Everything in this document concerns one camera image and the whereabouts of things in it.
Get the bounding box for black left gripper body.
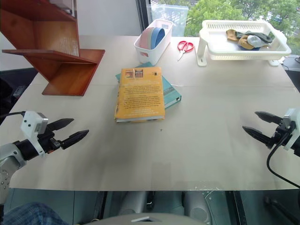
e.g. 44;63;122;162
37;127;62;155

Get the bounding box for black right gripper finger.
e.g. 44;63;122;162
254;111;285;126
242;126;276;149

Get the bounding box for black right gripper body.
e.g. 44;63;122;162
272;125;293;147

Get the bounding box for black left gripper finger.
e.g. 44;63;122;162
46;118;75;133
60;129;90;150

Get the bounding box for yellow hardcover book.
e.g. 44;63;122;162
113;67;166;123

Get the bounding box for wooden shelf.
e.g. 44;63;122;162
0;0;106;97

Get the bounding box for teal hardcover book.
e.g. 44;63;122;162
115;61;182;110

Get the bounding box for dark equipment beside table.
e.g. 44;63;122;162
280;54;300;82

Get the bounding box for blue sock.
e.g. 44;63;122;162
239;44;262;51

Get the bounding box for black stand under table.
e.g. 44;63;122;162
262;195;300;225

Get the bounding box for blue checked fabric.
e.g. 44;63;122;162
2;202;63;225

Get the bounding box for light grey sock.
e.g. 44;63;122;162
247;35;267;49

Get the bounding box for yellow sock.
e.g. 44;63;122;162
238;35;255;50

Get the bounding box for dark green sock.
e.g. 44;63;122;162
235;30;274;45

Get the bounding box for white plastic basket rack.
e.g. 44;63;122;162
196;19;292;67

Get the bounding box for brown sock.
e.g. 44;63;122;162
225;29;239;43

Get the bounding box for grey rounded robot body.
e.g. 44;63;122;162
83;191;213;225

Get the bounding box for white plastic storage bin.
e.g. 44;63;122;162
134;19;174;67

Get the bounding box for dark blue plastic bowl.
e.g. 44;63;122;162
151;27;166;50

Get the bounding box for light blue plastic bowl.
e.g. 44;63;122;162
150;27;163;45

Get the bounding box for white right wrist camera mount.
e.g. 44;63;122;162
282;108;300;151

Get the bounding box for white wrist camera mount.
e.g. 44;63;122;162
20;111;49;157
282;108;300;151

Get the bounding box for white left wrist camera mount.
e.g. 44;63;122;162
20;111;49;157

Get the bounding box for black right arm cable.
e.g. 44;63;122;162
267;131;300;188

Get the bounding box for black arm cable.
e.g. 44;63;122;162
0;111;25;118
267;131;300;188

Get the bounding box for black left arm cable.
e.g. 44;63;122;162
0;111;25;118

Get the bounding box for red handled scissors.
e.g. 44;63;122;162
176;40;195;62

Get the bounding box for black window frame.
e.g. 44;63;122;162
135;0;152;36

